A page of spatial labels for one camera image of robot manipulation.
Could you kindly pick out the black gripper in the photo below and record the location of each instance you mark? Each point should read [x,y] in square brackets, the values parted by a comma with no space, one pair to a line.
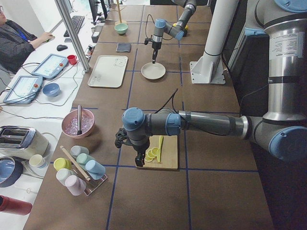
[138,148]
[156,46]

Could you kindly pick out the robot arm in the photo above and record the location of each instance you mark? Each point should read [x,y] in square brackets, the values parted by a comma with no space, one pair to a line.
[280,131]
[177,31]

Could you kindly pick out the white bear tray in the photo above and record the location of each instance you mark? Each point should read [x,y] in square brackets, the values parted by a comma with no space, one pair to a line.
[108,71]

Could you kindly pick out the near lemon slice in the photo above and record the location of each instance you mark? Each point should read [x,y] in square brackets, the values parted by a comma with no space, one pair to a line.
[149,158]

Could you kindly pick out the lemon slice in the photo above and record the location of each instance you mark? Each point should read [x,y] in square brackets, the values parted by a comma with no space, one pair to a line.
[149,158]
[155,151]
[149,152]

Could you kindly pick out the middle lemon slice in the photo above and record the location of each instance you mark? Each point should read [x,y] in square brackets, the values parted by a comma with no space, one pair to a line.
[149,152]

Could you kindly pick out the far lemon slice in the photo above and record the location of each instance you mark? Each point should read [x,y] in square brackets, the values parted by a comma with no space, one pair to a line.
[155,151]

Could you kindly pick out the yellow plastic knife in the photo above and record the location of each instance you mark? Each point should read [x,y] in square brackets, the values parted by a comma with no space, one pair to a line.
[158,152]

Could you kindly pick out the cream round plate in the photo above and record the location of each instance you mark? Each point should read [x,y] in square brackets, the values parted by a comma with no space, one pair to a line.
[153,71]

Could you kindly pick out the bamboo cutting board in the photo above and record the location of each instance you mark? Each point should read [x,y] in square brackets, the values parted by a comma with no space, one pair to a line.
[169,153]

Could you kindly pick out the grey folded cloth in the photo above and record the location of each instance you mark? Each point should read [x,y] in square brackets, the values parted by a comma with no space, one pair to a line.
[123,47]

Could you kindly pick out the mint green bowl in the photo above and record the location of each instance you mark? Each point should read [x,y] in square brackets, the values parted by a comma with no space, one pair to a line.
[121,28]

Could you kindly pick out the light blue cup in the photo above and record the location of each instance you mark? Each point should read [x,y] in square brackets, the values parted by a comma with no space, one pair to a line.
[95,169]

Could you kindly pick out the wooden mug tree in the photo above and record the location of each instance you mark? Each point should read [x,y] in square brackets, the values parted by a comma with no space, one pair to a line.
[120,20]

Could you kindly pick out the mint green cup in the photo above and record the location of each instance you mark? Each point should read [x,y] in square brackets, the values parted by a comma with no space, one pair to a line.
[83,158]

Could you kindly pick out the black box device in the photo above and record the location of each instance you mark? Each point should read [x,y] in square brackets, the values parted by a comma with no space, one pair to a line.
[96,31]

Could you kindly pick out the pink cup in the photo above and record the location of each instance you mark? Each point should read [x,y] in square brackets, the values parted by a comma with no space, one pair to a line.
[75,185]

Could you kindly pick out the black monitor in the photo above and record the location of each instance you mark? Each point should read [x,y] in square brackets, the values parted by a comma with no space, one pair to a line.
[94,9]

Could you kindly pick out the wooden rolling pin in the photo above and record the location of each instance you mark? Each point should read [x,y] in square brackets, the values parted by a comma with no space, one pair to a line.
[79,168]

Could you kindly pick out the pink bowl with ice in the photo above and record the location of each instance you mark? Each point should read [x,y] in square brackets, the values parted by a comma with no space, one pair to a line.
[70,124]

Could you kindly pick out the white grey cup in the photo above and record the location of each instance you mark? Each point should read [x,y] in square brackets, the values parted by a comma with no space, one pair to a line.
[63,174]

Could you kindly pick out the yellow cup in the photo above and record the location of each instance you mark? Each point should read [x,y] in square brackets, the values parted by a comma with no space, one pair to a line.
[62,163]

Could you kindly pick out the red mug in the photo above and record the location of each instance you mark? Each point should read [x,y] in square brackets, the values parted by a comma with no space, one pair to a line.
[72,59]

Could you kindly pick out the black keyboard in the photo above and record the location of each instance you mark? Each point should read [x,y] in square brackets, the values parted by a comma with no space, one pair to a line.
[77,22]

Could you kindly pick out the black computer mouse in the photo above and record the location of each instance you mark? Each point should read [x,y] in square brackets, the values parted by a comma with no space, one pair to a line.
[61,47]

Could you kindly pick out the cream mug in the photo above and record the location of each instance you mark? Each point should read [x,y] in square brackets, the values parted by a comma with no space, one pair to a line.
[37,161]

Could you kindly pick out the far teach pendant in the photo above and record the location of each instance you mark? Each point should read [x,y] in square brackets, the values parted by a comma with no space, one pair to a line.
[50,67]

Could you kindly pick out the teach pendant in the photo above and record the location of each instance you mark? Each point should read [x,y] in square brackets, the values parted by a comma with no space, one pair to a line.
[24,90]
[50,67]

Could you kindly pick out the blue bowl on desk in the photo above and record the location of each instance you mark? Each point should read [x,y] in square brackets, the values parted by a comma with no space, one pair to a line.
[51,90]

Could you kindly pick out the cream toaster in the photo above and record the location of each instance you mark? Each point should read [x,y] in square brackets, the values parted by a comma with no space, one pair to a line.
[22,142]

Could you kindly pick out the dark blue bowl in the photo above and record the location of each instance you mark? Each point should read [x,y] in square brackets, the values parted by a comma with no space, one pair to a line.
[10,171]

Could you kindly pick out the near teach pendant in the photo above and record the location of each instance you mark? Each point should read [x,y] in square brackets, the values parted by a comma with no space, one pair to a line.
[24,90]

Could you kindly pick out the seated person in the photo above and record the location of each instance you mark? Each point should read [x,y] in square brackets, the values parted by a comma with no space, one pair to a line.
[16,44]

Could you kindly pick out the red bottle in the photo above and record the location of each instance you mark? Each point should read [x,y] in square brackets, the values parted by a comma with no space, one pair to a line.
[14,206]

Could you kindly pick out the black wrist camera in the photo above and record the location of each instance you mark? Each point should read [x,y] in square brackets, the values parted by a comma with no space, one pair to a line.
[147,40]
[122,138]

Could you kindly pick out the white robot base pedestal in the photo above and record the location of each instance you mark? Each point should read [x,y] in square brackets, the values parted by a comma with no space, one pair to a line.
[209,68]

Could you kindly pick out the steel scoop handle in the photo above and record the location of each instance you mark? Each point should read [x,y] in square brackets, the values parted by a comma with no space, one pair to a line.
[79,120]

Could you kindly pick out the aluminium frame post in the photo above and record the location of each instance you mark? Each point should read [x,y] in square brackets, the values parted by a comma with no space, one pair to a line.
[63,10]

